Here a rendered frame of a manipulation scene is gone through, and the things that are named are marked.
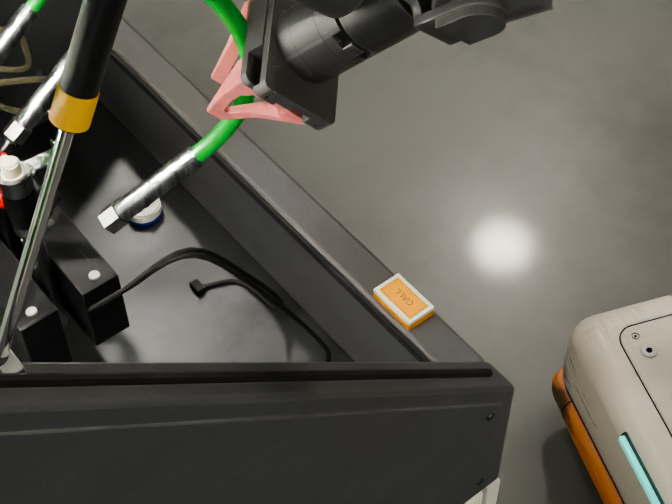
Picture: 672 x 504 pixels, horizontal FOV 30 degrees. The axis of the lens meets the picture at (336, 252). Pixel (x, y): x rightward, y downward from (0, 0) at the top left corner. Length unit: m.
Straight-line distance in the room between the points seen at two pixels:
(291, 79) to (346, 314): 0.39
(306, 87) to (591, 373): 1.18
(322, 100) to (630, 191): 1.73
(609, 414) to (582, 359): 0.10
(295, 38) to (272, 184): 0.40
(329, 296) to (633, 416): 0.80
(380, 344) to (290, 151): 1.43
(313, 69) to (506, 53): 1.96
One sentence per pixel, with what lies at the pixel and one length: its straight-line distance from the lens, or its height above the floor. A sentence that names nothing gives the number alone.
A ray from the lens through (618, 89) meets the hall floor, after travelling 2.76.
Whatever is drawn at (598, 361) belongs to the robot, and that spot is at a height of 0.27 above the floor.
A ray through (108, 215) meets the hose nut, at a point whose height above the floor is 1.12.
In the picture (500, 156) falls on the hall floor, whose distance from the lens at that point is 2.58.
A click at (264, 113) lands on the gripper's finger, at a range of 0.91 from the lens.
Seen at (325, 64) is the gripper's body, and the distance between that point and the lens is 0.85.
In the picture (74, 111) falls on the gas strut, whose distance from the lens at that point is 0.58.
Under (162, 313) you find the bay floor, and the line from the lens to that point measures 1.29.
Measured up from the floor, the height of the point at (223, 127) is 1.19.
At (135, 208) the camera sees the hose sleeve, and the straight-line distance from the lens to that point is 0.99.
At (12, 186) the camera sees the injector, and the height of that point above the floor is 1.10.
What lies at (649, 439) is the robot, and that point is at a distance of 1.89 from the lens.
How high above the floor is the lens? 1.86
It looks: 51 degrees down
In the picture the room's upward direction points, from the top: 1 degrees counter-clockwise
